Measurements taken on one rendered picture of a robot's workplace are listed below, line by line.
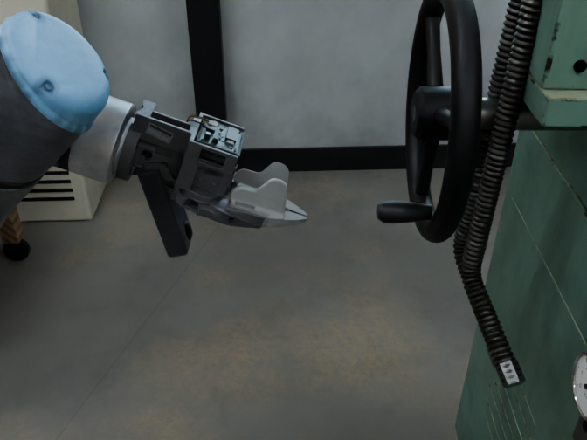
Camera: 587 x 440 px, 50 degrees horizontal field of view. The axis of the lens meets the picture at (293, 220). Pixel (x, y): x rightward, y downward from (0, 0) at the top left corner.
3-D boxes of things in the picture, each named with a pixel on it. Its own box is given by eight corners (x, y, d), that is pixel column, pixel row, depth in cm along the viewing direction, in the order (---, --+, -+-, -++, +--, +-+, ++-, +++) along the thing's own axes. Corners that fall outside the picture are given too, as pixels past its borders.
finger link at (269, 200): (321, 200, 67) (238, 172, 66) (301, 242, 70) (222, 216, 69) (321, 185, 70) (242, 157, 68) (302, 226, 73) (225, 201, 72)
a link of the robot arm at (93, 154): (62, 187, 66) (91, 144, 74) (108, 202, 67) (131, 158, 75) (78, 113, 61) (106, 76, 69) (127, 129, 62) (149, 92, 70)
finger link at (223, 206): (264, 225, 68) (184, 198, 66) (258, 236, 68) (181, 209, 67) (267, 202, 72) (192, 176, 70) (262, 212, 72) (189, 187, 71)
